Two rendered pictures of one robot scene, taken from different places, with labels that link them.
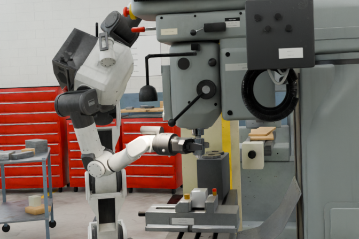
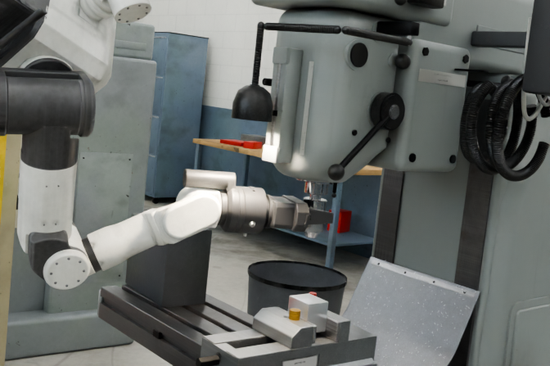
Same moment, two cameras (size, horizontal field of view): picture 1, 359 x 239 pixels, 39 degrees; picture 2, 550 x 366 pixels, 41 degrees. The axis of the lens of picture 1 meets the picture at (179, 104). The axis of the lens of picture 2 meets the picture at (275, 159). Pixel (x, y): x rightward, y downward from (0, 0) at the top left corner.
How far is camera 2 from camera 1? 152 cm
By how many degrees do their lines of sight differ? 49
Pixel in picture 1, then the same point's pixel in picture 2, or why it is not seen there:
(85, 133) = (65, 182)
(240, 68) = (435, 79)
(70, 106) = (52, 112)
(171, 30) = not seen: outside the picture
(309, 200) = (491, 302)
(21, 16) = not seen: outside the picture
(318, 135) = (519, 201)
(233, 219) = (371, 346)
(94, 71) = (77, 29)
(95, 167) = (71, 265)
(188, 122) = not seen: hidden behind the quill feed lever
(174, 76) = (335, 78)
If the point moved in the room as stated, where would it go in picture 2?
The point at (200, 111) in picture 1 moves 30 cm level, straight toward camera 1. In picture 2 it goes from (365, 151) to (516, 176)
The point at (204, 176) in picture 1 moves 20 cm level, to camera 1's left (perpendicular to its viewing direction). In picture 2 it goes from (178, 263) to (110, 273)
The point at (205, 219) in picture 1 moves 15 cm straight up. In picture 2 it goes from (333, 354) to (342, 279)
